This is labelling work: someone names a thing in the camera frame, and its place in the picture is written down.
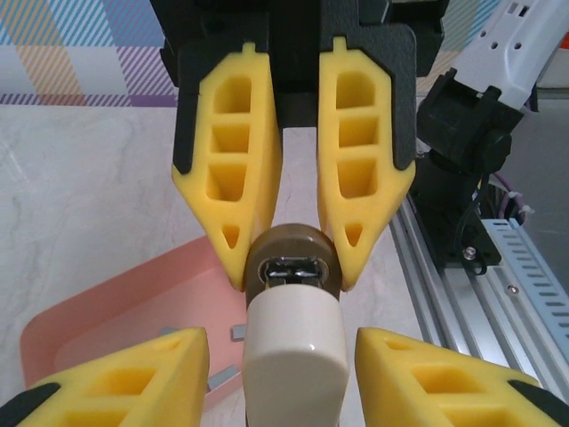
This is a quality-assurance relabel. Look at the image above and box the white slotted cable duct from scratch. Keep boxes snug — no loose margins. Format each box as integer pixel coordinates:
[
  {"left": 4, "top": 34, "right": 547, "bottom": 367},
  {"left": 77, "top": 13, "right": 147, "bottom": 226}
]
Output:
[{"left": 482, "top": 217, "right": 569, "bottom": 370}]

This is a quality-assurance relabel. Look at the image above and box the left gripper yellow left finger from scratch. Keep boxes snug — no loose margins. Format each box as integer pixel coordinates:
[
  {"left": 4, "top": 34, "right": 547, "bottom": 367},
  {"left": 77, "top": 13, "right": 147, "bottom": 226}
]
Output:
[{"left": 12, "top": 327, "right": 210, "bottom": 427}]

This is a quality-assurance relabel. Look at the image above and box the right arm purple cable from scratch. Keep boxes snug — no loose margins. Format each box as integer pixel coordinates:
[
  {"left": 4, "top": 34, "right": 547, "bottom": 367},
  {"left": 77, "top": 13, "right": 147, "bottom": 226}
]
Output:
[{"left": 491, "top": 171, "right": 533, "bottom": 220}]

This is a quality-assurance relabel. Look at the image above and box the long aluminium base rail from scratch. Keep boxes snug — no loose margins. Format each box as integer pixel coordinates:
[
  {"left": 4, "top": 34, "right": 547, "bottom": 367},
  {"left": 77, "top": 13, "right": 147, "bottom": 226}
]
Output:
[{"left": 389, "top": 195, "right": 569, "bottom": 401}]

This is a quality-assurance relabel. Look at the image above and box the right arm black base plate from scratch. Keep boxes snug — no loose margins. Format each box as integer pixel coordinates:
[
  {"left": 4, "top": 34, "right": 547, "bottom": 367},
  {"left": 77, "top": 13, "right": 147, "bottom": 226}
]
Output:
[{"left": 437, "top": 208, "right": 504, "bottom": 276}]

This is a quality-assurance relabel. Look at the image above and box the silver USB stick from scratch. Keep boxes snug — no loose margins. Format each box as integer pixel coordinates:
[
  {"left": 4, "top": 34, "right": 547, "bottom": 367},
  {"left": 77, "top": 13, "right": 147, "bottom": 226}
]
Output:
[{"left": 242, "top": 222, "right": 350, "bottom": 427}]

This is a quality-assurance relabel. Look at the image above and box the pink plastic tray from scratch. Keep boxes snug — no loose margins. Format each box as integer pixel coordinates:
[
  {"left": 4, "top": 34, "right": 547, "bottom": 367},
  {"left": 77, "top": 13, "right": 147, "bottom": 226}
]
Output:
[{"left": 20, "top": 234, "right": 248, "bottom": 427}]

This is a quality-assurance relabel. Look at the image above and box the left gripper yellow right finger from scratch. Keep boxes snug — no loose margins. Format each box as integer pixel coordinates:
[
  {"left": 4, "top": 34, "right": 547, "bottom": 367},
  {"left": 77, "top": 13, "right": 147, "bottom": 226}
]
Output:
[{"left": 357, "top": 327, "right": 561, "bottom": 427}]

